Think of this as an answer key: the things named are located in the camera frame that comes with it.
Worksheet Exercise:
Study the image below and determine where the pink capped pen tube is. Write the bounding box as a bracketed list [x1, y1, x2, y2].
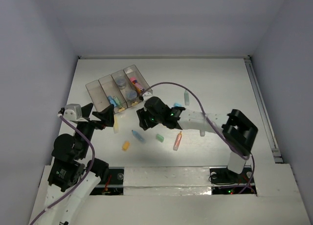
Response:
[130, 77, 145, 93]

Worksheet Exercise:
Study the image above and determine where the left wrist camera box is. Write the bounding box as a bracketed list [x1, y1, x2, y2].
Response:
[59, 104, 83, 121]

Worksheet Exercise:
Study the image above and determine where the clear paperclip jar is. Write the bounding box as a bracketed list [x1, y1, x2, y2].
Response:
[115, 76, 126, 89]
[126, 90, 137, 101]

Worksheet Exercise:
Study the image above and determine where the blue highlighter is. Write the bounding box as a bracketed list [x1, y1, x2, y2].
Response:
[107, 96, 116, 107]
[132, 130, 146, 144]

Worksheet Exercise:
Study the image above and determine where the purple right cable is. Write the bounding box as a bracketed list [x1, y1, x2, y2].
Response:
[140, 82, 256, 195]

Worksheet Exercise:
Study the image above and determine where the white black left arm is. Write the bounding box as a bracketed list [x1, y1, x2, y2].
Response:
[37, 103, 114, 225]

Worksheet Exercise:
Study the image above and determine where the green highlighter cap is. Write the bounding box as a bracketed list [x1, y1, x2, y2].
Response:
[156, 134, 164, 142]

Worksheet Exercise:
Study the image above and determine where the green capped highlighter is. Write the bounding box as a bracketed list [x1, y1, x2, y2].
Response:
[113, 96, 121, 106]

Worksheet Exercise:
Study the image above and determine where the green highlighter with tip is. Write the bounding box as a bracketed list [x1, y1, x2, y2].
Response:
[184, 90, 190, 106]

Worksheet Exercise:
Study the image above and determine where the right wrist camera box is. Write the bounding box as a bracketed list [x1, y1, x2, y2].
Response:
[139, 91, 153, 101]

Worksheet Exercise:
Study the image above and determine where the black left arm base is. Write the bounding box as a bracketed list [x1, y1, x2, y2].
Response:
[98, 168, 124, 188]

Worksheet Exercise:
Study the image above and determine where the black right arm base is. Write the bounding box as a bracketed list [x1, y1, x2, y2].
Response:
[209, 168, 252, 185]

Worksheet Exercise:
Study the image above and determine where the yellow highlighter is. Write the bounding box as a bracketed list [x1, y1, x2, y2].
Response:
[113, 115, 119, 134]

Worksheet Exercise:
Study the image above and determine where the orange highlighter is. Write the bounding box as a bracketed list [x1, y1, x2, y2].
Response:
[173, 131, 182, 151]

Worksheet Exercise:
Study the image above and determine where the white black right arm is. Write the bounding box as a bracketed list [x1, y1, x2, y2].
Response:
[136, 96, 258, 182]

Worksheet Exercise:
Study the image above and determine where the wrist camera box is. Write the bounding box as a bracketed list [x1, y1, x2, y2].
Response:
[59, 104, 83, 121]
[139, 91, 153, 101]

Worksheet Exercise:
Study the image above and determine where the smoky clear drawer organizer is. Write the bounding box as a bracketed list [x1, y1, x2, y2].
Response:
[86, 65, 153, 113]

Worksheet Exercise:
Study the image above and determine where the orange yellow highlighter cap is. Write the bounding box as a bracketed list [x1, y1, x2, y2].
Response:
[122, 141, 130, 151]

